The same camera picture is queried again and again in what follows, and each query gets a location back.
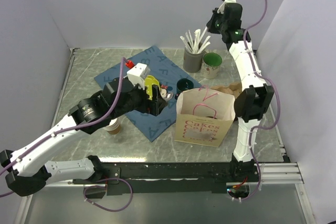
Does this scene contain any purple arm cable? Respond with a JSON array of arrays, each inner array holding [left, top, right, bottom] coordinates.
[[227, 0, 281, 201], [0, 57, 129, 198]]

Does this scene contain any white straw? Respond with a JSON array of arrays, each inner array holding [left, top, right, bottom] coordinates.
[[193, 27, 207, 54]]

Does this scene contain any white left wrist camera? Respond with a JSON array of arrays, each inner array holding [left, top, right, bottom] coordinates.
[[125, 60, 150, 90]]

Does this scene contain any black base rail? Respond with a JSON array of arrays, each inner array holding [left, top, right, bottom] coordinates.
[[72, 158, 259, 196]]

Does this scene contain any blue letter print cloth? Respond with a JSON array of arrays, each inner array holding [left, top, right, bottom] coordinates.
[[94, 46, 201, 142]]

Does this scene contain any white wrapped straws bundle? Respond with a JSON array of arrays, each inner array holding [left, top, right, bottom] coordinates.
[[180, 30, 211, 54]]

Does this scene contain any dark green mug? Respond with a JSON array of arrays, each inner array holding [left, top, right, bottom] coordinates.
[[176, 78, 194, 96]]

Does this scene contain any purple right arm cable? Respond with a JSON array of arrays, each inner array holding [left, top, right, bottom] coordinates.
[[227, 0, 281, 201]]

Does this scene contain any green inside ceramic mug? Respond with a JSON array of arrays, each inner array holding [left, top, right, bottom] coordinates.
[[201, 52, 223, 79]]

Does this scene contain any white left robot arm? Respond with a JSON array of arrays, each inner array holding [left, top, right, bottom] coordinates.
[[1, 78, 167, 197]]

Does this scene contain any grey straw holder cup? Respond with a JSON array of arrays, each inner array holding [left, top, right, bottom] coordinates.
[[183, 48, 206, 73]]

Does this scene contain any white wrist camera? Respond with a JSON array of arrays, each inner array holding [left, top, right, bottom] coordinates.
[[125, 60, 150, 90], [217, 0, 236, 14]]

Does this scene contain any kraft paper cakes bag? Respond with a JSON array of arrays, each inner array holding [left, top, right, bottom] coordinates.
[[174, 88, 235, 147]]

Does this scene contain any stack of paper cups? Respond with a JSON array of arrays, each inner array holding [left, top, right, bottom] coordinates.
[[103, 118, 121, 135]]

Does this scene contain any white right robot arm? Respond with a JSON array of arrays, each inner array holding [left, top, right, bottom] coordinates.
[[207, 1, 274, 182]]

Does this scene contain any silver cartoon handle spoon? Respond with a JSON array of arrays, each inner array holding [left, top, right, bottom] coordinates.
[[163, 92, 174, 101]]

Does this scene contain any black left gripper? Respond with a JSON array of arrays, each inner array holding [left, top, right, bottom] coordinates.
[[110, 79, 167, 120]]

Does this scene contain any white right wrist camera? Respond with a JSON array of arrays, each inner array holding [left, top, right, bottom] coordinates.
[[217, 0, 236, 14]]

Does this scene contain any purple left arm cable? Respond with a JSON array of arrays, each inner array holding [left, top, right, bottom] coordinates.
[[0, 57, 129, 198]]

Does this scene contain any yellow dotted plate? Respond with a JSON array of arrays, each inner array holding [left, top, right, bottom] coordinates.
[[144, 75, 160, 100]]

